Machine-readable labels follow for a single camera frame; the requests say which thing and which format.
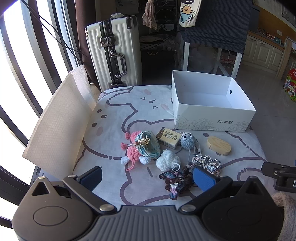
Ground white ribbed suitcase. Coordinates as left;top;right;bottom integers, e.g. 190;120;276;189
84;15;142;92

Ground grey crochet doll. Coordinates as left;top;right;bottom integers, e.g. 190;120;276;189
177;132;203;163

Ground oval wooden box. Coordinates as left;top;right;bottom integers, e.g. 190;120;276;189
206;136;232;157

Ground navy knitted cloth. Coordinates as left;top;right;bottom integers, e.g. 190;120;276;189
184;0;252;54

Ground white foam sheet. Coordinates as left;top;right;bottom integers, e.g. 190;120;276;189
22;65;97;186

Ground white yarn ball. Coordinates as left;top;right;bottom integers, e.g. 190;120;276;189
156;149;181;171

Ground yellow tissue pack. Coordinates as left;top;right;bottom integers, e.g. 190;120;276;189
156;127;182;149

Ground cream kitchen cabinets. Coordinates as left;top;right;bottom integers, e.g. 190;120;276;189
240;30;286;75

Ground white shoe box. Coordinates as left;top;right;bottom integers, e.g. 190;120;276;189
171;70;257;133

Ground pink crochet doll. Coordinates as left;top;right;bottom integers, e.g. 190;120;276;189
120;132;151;171

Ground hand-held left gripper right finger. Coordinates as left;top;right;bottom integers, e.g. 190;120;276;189
179;167;269;214

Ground wooden post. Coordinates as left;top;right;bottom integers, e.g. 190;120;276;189
276;37;296;80

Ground white cartoon tote bag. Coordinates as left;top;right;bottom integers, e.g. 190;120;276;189
179;0;201;28

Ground green printed carton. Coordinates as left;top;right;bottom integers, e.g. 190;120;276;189
282;68;296;102

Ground striped cord bundle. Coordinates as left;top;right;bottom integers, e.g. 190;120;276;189
190;155;222;176

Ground dark printed carton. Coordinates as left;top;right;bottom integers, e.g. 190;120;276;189
153;0;182;35

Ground brown curtain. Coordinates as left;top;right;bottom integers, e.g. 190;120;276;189
74;0;102;86

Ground black cable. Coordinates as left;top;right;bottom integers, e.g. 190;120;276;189
21;0;89;66

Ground black cabinet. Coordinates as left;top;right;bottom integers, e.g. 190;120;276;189
140;49;176;85

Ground black window frame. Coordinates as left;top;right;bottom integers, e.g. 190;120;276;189
0;0;81;207

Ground dark multicolour yarn bundle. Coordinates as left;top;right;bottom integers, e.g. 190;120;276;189
159;166;199;201

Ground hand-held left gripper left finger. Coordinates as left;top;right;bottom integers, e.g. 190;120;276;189
30;166;117;214

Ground white metal rack frame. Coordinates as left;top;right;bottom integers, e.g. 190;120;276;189
183;42;242;80

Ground white plastic bag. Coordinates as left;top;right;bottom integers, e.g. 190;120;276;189
190;44;222;72

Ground blue floral fabric pouch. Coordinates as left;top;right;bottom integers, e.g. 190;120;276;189
135;130;161;160

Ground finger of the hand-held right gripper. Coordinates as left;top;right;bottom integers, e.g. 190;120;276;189
262;162;296;179

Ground beige rope tassel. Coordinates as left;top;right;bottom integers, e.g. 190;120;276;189
142;0;160;29

